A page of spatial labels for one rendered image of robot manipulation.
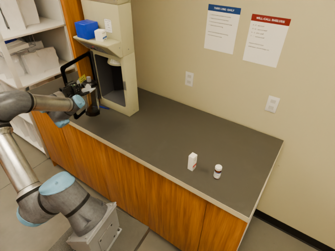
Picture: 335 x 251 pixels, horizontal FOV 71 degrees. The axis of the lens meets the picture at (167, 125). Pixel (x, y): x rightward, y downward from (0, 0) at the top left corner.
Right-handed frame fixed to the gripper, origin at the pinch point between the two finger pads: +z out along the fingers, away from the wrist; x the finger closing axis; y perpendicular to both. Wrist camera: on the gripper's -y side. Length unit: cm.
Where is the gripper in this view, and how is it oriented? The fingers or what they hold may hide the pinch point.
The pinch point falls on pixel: (89, 86)
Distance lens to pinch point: 164.4
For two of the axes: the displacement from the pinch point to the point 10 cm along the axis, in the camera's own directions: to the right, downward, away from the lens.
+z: 5.6, -4.9, 6.7
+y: 0.1, -8.0, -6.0
